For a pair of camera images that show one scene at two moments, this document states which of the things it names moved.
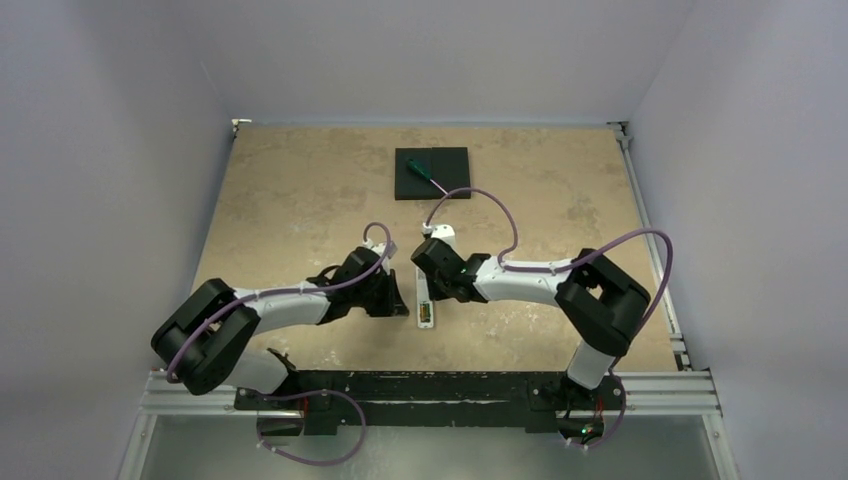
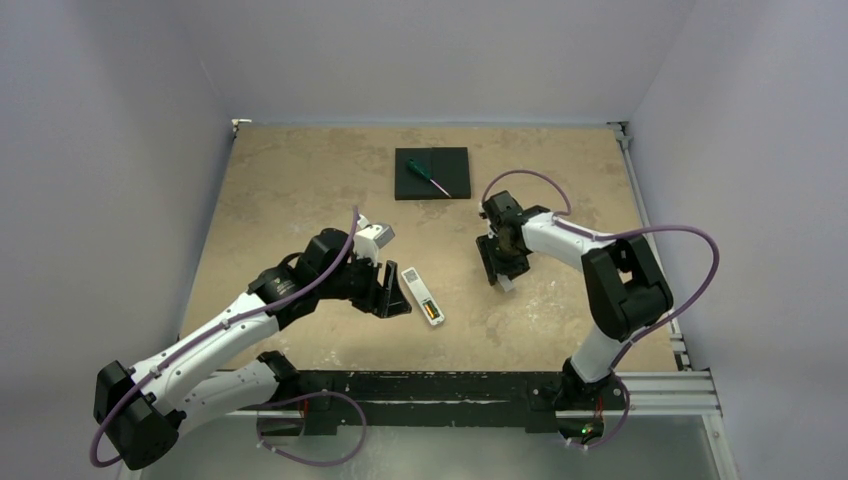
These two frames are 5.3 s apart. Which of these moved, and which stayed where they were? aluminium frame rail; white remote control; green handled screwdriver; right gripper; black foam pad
Moved: right gripper; white remote control
Stayed: black foam pad; green handled screwdriver; aluminium frame rail
